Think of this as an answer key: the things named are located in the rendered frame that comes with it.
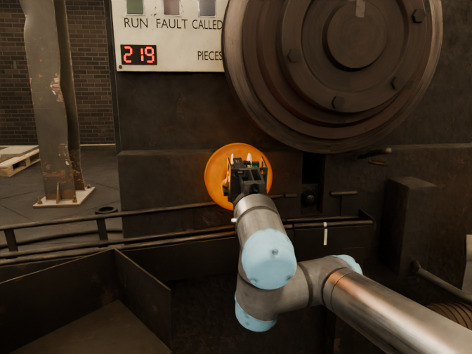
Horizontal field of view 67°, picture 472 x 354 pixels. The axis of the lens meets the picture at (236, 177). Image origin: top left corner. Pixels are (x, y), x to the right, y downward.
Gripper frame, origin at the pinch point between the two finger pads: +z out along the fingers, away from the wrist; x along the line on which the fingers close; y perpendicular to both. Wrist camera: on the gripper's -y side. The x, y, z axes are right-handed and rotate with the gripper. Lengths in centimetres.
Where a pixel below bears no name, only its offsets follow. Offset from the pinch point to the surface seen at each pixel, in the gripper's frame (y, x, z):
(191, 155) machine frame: 0.7, 10.5, 6.5
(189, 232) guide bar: -16.0, 11.6, -1.4
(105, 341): -16.9, 26.3, -29.0
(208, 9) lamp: 31.8, 5.3, 17.7
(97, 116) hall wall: -182, 178, 579
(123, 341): -16.6, 23.1, -29.8
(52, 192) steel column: -133, 138, 224
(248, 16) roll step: 31.6, -1.6, 2.6
